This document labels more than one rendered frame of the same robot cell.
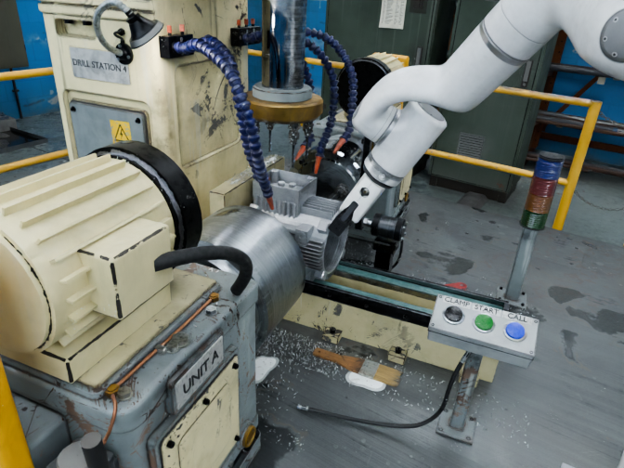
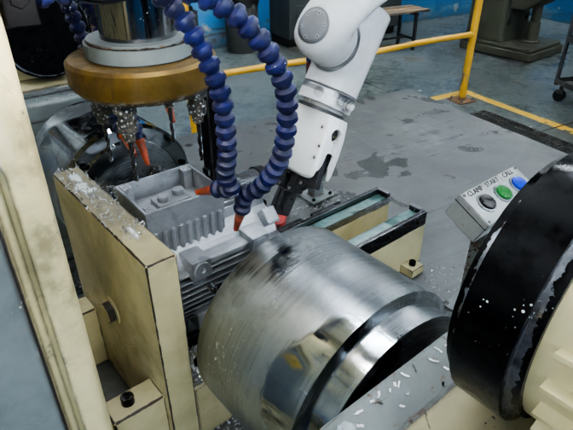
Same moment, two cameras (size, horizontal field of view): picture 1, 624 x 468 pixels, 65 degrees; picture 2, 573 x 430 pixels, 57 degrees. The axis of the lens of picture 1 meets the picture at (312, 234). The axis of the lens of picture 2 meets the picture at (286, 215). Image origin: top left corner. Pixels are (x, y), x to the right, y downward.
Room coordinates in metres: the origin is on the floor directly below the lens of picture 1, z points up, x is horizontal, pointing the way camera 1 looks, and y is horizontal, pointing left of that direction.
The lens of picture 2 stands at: (0.62, 0.56, 1.50)
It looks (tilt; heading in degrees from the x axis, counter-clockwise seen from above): 31 degrees down; 299
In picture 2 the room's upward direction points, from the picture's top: straight up
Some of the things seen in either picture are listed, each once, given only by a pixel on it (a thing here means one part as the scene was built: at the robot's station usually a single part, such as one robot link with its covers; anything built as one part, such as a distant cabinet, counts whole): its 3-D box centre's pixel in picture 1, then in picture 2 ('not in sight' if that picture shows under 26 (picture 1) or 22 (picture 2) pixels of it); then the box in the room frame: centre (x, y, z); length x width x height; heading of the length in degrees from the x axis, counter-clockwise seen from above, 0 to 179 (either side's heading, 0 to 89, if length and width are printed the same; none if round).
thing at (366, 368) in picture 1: (356, 365); not in sight; (0.85, -0.12, 0.80); 0.21 x 0.05 x 0.01; 68
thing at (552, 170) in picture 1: (548, 167); not in sight; (1.16, -0.57, 1.19); 0.06 x 0.06 x 0.04
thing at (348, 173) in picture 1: (340, 179); (104, 168); (1.38, -0.08, 1.04); 0.41 x 0.25 x 0.25; 159
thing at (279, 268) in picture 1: (213, 295); (359, 380); (0.75, 0.17, 1.04); 0.37 x 0.25 x 0.25; 159
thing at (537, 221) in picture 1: (534, 217); not in sight; (1.16, -0.57, 1.05); 0.06 x 0.06 x 0.04
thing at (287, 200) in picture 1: (284, 193); (171, 208); (1.09, 0.07, 1.11); 0.12 x 0.11 x 0.07; 67
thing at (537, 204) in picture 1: (539, 201); not in sight; (1.16, -0.57, 1.10); 0.06 x 0.06 x 0.04
